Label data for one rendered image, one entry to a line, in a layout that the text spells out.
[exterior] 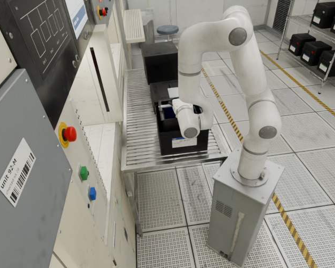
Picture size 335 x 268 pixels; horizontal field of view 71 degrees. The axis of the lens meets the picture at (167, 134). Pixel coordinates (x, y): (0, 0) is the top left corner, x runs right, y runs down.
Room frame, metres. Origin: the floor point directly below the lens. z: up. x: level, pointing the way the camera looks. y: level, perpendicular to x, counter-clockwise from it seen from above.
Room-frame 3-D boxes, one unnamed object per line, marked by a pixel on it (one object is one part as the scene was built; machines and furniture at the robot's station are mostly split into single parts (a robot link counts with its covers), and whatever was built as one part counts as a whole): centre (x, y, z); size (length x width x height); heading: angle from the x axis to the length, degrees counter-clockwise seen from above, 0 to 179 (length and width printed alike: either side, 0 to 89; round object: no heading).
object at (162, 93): (1.54, -0.05, 0.83); 0.29 x 0.29 x 0.13; 7
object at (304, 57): (3.26, -2.21, 0.31); 0.30 x 0.28 x 0.26; 4
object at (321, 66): (2.90, -2.27, 0.31); 0.30 x 0.28 x 0.26; 2
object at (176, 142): (1.11, -0.08, 0.85); 0.28 x 0.28 x 0.17; 4
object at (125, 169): (1.55, 0.02, 0.38); 1.30 x 0.60 x 0.76; 4
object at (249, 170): (0.80, -0.41, 0.85); 0.19 x 0.19 x 0.18
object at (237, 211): (0.80, -0.41, 0.38); 0.28 x 0.28 x 0.76; 49
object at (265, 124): (0.76, -0.40, 1.07); 0.19 x 0.12 x 0.24; 168
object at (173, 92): (1.11, -0.08, 0.93); 0.24 x 0.20 x 0.32; 94
